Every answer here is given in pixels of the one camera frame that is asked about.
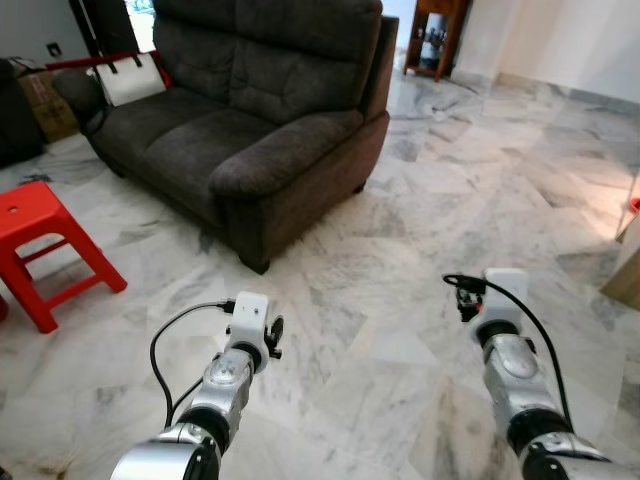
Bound red bar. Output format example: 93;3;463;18
45;50;171;86

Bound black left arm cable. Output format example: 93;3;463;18
149;300;236;431

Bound white handbag black handles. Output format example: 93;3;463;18
88;52;169;108

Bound dark door panel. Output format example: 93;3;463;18
68;0;141;56

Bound red plastic stool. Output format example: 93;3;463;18
0;181;128;334

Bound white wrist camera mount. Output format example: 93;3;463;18
228;292;271;353
482;268;529;331

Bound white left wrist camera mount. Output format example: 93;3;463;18
228;292;271;353

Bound brown wooden shelf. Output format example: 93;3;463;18
403;0;471;81

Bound dark grey fabric sofa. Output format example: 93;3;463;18
52;0;399;275

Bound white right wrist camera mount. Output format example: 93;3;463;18
482;268;529;331

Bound light wooden furniture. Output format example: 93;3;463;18
600;235;640;311

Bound brown cardboard box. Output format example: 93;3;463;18
18;68;81;143

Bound black bulky seat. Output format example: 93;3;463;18
0;58;46;169

